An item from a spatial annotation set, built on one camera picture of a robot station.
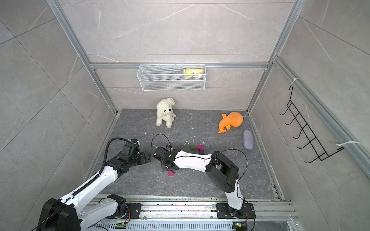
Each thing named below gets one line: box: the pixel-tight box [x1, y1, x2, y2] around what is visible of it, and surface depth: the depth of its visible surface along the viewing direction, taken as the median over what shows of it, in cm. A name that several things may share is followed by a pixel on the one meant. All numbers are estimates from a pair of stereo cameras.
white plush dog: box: [156, 97, 177, 129], surface depth 100 cm
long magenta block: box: [195, 144, 205, 150], surface depth 101 cm
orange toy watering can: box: [217, 112, 244, 134], surface depth 109 cm
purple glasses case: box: [243, 129, 254, 150], surface depth 101 cm
